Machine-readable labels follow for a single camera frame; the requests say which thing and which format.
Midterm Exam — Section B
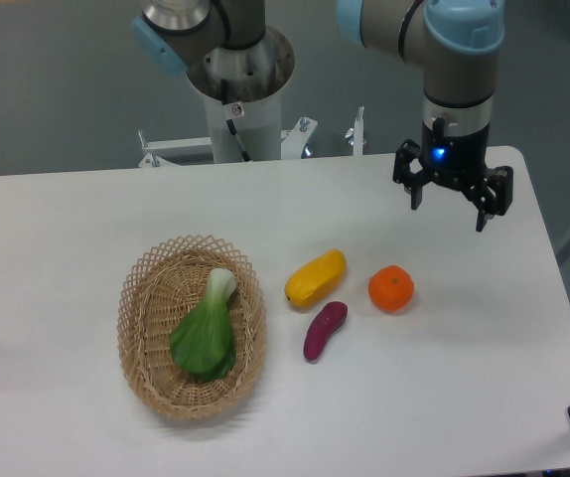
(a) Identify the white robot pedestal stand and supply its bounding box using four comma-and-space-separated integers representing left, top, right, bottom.
137, 25, 368, 168

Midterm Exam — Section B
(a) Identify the oval woven wicker basket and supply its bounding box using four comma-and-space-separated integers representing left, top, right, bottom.
117, 236, 266, 420

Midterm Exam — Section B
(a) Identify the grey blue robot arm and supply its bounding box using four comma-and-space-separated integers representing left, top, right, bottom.
131, 1, 513, 230

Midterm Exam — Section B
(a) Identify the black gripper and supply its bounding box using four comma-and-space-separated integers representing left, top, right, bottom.
392, 102, 513, 233

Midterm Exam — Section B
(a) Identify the yellow mango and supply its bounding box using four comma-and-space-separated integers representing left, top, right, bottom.
284, 248, 347, 309

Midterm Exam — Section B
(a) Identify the orange tangerine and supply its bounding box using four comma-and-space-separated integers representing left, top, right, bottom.
367, 265, 415, 313

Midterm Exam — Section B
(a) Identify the green bok choy vegetable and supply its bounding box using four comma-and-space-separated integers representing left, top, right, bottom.
169, 268, 236, 383

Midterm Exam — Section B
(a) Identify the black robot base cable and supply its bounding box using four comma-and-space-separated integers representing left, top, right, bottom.
220, 79, 254, 163

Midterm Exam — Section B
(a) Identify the purple sweet potato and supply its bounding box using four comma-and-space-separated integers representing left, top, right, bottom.
303, 301, 349, 363

